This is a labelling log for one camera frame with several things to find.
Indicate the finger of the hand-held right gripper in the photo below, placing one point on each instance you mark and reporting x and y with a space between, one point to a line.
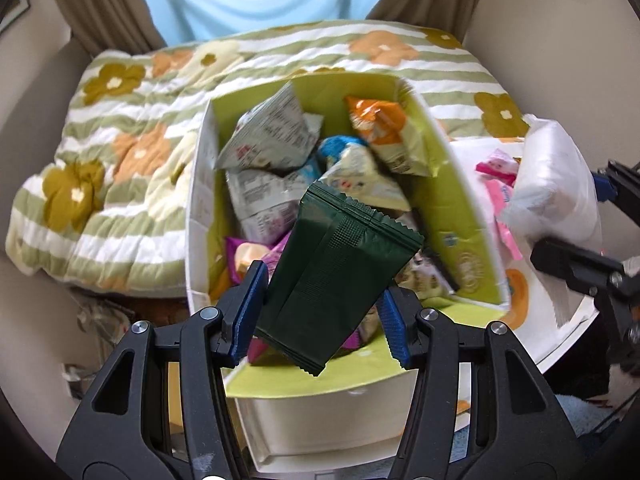
570 265
605 185

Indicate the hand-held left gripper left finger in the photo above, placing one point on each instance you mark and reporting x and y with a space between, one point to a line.
247 310

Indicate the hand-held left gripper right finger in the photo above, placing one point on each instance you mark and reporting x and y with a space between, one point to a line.
395 325

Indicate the white yellow chip packet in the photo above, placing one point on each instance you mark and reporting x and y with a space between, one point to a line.
427 280

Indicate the dark green snack packet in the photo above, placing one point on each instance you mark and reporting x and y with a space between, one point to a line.
330 270

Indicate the silver purple snack packet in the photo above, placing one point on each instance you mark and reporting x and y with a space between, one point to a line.
260 200

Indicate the green cardboard box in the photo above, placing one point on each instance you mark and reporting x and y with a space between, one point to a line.
450 210

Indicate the white triangular snack packet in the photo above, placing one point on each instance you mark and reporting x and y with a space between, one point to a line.
360 175

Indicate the blue white snack packet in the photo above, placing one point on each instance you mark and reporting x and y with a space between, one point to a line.
332 147

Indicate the white grey text snack packet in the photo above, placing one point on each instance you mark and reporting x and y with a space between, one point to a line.
270 125

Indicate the orange cream snack packet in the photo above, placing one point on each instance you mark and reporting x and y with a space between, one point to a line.
385 130

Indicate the white plastic bag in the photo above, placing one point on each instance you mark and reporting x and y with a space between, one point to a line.
555 185

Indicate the pink wrapper packet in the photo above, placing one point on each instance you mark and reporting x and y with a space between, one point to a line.
500 200

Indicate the small pink white packet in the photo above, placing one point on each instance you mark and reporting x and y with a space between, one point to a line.
495 165

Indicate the floral striped quilt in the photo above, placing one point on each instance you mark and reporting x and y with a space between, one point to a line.
125 170

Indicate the framed wall poster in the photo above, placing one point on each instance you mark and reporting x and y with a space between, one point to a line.
15 10

